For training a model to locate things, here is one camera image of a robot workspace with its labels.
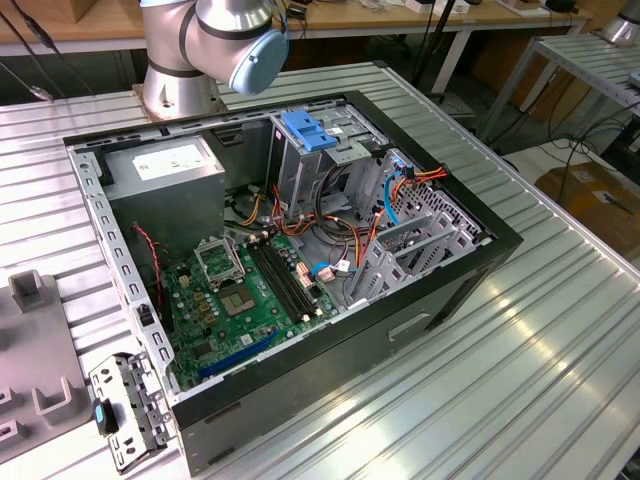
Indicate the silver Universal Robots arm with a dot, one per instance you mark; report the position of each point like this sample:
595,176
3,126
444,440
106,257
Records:
175,85

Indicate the grey metal disk bay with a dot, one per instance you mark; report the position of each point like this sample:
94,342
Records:
380,270

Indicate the black RAM slot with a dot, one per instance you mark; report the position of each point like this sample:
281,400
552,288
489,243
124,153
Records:
290,275
275,282

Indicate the grey optical drive cage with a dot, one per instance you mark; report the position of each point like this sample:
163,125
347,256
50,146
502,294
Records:
292,170

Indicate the CPU socket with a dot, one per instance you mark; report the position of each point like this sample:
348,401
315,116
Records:
237,302

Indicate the blue plastic drive latch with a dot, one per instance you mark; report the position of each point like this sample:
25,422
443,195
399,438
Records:
307,132

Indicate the green motherboard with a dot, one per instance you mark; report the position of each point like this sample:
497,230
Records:
235,340

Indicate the black open PC case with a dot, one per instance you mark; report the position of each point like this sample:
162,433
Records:
325,380

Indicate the blue expansion slot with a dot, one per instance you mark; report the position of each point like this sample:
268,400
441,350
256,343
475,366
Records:
235,357

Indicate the grey Dell power supply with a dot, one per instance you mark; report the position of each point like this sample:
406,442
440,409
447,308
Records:
165,200

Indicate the brown cardboard floor box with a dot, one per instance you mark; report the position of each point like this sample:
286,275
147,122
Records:
585,200

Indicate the black latch with blue button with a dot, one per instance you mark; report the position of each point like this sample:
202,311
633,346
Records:
107,420

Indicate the grey parts rack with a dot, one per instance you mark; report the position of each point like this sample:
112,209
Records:
35,345

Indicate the long wooden desk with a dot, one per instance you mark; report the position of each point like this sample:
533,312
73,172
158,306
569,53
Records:
100,27

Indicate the cardboard box on desk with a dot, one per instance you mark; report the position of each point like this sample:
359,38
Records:
100,7

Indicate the metal slat side table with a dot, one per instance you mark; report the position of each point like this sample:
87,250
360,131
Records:
590,60

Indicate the hinged metal card bracket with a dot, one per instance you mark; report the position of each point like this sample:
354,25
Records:
107,372

